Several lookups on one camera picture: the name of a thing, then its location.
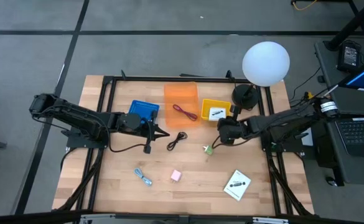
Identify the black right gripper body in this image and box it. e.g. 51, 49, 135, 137
217, 116, 250, 144

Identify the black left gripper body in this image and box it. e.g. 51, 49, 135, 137
138, 119, 157, 139

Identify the small white manual booklet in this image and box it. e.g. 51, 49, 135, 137
208, 107, 227, 122

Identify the red cable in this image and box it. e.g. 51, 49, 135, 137
172, 104, 198, 122

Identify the light blue cable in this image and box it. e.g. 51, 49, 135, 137
134, 167, 153, 187

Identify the blue plastic bin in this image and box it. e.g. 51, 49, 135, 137
128, 99, 161, 124

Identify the yellow plastic bin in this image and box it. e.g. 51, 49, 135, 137
200, 98, 232, 122

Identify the orange translucent bin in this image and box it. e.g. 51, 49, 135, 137
164, 82, 202, 129

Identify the black round lamp base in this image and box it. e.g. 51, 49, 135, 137
231, 83, 259, 110

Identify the white globe lamp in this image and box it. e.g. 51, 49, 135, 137
241, 41, 291, 88

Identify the black side desk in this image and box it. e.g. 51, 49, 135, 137
314, 40, 364, 187

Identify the black laptop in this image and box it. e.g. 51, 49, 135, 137
334, 116, 364, 159

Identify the black power brick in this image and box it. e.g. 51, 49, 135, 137
337, 42, 362, 73

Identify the black stand leg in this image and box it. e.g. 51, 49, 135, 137
324, 0, 364, 52

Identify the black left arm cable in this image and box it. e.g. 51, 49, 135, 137
108, 119, 153, 155

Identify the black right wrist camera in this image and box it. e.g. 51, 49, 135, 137
230, 105, 242, 121

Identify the black metal table frame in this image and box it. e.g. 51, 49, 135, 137
52, 70, 315, 218

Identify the black camera mount crossbar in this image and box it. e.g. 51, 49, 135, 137
0, 210, 364, 224

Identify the yellow cable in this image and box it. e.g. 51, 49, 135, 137
292, 0, 319, 12

